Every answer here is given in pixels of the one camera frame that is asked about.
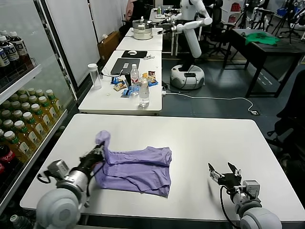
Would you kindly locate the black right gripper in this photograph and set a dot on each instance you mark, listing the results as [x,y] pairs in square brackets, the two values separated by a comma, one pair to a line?
[230,180]

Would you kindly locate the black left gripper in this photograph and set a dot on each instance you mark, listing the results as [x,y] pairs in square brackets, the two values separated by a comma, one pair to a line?
[90,161]

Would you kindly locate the purple t-shirt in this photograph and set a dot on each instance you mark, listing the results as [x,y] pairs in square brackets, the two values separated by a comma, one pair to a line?
[143,171]

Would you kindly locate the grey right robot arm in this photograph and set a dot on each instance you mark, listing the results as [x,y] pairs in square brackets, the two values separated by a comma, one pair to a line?
[257,219]

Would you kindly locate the long white humanoid robot arm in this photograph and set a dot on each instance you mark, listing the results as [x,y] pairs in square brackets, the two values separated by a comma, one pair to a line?
[190,24]

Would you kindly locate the short white humanoid robot arm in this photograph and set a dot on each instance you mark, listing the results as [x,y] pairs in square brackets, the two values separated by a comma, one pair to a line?
[172,17]

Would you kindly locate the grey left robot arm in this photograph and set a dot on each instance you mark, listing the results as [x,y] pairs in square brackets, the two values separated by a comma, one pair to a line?
[59,205]

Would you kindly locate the yellow tea bottle green label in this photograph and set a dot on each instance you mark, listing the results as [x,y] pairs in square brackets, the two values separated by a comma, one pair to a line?
[15,104]
[23,97]
[32,98]
[20,150]
[41,121]
[31,90]
[55,104]
[48,114]
[6,113]
[39,92]
[7,123]
[35,131]
[27,140]
[17,113]
[24,106]

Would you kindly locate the blue snack packet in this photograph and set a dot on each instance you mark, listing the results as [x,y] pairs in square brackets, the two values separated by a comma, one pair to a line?
[116,80]
[127,92]
[152,82]

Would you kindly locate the floor power socket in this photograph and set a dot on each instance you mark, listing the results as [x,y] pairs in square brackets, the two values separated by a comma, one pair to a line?
[254,112]

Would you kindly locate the tan snack packet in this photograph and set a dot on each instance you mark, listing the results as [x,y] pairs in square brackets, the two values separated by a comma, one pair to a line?
[120,86]

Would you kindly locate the clear unlabeled water bottle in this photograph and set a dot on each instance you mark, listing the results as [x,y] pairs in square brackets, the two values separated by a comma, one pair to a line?
[144,95]

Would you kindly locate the clear tumbler white lid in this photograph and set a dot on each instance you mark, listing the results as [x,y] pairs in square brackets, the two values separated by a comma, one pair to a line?
[94,78]

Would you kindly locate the black desk stand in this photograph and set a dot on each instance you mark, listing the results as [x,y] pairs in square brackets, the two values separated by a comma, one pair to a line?
[127,79]

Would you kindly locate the red label water bottle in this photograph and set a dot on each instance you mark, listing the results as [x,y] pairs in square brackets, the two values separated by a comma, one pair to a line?
[135,77]

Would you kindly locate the black laptop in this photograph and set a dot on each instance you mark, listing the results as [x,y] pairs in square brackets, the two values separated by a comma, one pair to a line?
[124,67]

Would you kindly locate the orange snack packet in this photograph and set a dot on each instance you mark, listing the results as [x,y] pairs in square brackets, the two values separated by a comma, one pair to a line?
[144,75]

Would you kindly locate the white power strip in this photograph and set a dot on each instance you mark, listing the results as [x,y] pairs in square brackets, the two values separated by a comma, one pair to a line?
[164,90]

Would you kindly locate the black armrest chair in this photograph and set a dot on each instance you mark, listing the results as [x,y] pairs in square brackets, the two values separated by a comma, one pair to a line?
[295,119]

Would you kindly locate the dark colourful snack packet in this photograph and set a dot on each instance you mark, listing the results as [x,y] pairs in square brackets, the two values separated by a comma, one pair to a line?
[151,73]

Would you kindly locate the red label cola bottle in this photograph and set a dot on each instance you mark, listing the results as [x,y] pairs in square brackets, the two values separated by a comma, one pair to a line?
[1,169]
[7,157]

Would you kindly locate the white computer mouse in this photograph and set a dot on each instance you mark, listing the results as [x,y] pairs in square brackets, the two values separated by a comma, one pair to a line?
[131,52]

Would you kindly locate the black mouse pad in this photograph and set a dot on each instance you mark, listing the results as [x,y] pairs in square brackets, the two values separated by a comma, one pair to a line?
[140,54]

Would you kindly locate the brown cardboard box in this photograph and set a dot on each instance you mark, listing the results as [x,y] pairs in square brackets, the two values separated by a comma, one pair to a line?
[108,46]

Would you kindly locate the white fridge shelf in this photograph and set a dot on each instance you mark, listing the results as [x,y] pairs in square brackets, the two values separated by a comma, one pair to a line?
[21,80]

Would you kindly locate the small metal key bunch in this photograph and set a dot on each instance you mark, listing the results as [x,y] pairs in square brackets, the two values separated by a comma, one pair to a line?
[149,57]

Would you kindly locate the green cap clear bottle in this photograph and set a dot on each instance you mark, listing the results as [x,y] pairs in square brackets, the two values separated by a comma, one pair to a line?
[14,218]

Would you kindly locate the silver steamer pot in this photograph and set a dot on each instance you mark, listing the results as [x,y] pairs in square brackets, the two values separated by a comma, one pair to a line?
[142,32]

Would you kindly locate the dark tea bottle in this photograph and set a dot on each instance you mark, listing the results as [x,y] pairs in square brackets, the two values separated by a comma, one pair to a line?
[4,32]
[21,51]
[3,59]
[10,54]

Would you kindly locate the black table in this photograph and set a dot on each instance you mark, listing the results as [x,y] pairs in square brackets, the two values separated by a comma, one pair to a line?
[281,51]

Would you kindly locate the white wheeled humanoid robot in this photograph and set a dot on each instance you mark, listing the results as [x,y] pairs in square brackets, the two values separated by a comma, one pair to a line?
[193,42]

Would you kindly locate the green cloth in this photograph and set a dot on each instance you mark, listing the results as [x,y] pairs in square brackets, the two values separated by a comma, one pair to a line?
[261,38]

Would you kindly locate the person in pink top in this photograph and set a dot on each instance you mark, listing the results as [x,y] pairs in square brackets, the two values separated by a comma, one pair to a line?
[130,10]

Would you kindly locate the small green bottle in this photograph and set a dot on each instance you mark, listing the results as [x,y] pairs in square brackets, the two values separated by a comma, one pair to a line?
[159,10]

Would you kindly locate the black tripod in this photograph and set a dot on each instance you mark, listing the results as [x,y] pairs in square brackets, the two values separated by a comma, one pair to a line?
[243,17]
[290,26]

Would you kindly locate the black office chair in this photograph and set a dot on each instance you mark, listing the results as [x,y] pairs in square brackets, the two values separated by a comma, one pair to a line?
[216,14]

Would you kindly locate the white shelf red boxes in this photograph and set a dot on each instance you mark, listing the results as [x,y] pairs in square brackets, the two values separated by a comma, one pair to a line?
[234,7]

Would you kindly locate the blue plastic bin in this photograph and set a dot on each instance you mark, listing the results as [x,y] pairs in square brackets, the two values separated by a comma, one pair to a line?
[284,11]

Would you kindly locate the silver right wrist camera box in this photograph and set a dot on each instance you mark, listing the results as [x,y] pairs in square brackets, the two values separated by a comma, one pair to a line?
[251,187]

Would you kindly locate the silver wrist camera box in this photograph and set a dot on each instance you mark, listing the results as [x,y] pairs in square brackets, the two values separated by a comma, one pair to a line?
[251,187]
[58,168]

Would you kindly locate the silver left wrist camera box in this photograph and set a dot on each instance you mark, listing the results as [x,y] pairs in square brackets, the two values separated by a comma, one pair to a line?
[58,168]

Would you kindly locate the black fridge door frame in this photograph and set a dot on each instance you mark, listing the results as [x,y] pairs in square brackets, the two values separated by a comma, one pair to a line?
[60,54]

